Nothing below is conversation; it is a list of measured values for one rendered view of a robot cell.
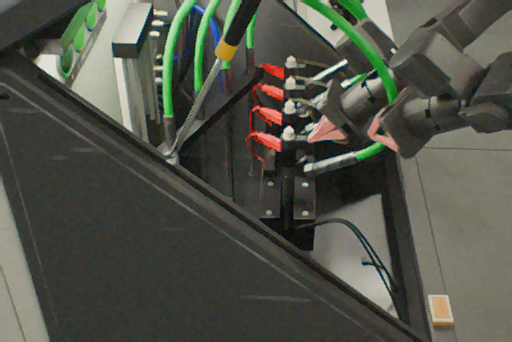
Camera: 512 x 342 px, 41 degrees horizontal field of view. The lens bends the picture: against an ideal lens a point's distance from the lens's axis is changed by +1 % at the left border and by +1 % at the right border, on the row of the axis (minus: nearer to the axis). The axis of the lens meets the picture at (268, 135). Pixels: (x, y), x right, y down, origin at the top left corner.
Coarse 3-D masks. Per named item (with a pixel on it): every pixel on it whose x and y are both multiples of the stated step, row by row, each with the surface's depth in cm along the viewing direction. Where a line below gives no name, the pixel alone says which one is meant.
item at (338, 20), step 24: (192, 0) 97; (312, 0) 89; (336, 24) 89; (168, 48) 103; (360, 48) 89; (168, 72) 106; (384, 72) 90; (168, 96) 109; (168, 120) 112; (384, 144) 96
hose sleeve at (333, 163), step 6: (342, 156) 101; (348, 156) 100; (354, 156) 100; (318, 162) 104; (324, 162) 103; (330, 162) 102; (336, 162) 102; (342, 162) 101; (348, 162) 100; (354, 162) 100; (318, 168) 104; (324, 168) 103; (330, 168) 103; (336, 168) 102
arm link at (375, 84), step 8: (384, 56) 100; (392, 56) 101; (368, 72) 102; (376, 72) 102; (392, 72) 100; (368, 80) 103; (376, 80) 102; (400, 80) 100; (376, 88) 102; (384, 88) 101; (400, 88) 101; (376, 96) 102; (384, 96) 102; (384, 104) 103
